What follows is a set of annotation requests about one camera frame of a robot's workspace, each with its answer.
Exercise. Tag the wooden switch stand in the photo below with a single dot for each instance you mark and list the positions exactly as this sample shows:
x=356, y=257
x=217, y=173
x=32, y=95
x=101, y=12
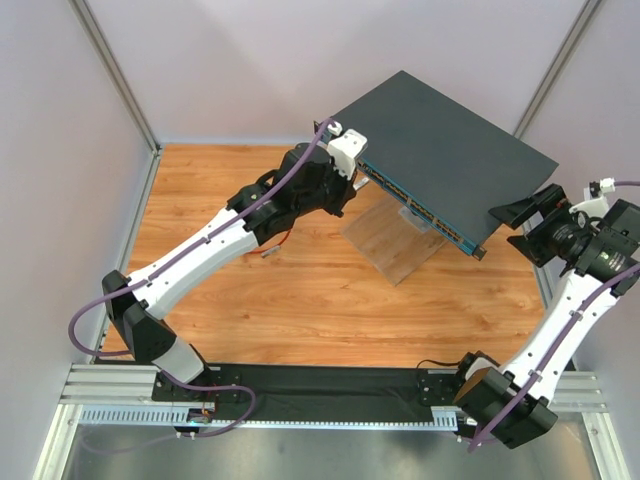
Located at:
x=393, y=239

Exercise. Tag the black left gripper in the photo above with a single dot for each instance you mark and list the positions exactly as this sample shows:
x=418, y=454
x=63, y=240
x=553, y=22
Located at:
x=345, y=190

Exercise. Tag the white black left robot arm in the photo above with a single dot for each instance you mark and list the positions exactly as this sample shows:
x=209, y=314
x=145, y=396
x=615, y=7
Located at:
x=309, y=178

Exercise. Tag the dark blue network switch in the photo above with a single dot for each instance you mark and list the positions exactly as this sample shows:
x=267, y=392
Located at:
x=449, y=165

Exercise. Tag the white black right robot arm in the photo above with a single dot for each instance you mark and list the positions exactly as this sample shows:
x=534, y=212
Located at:
x=597, y=241

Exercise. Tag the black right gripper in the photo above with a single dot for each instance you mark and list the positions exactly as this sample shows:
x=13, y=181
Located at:
x=538, y=220

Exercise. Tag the aluminium frame post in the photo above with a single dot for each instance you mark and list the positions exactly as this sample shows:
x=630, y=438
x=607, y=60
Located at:
x=100, y=43
x=584, y=18

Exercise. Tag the right aluminium frame post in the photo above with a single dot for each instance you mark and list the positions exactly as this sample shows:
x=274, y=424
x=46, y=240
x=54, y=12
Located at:
x=584, y=18

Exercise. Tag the silver transceiver module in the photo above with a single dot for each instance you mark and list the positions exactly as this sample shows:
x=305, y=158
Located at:
x=270, y=251
x=361, y=183

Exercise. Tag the left aluminium frame post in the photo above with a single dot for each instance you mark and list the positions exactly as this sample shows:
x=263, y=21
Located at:
x=100, y=43

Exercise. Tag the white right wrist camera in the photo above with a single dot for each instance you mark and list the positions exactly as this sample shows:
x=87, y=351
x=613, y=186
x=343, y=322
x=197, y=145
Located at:
x=595, y=203

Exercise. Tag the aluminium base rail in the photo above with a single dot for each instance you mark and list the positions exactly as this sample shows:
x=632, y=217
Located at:
x=135, y=395

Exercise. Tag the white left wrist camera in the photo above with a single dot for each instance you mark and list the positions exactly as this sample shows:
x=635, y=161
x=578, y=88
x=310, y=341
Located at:
x=345, y=148

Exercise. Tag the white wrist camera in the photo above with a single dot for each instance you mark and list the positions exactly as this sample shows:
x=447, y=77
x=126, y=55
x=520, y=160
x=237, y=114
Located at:
x=595, y=203
x=345, y=148

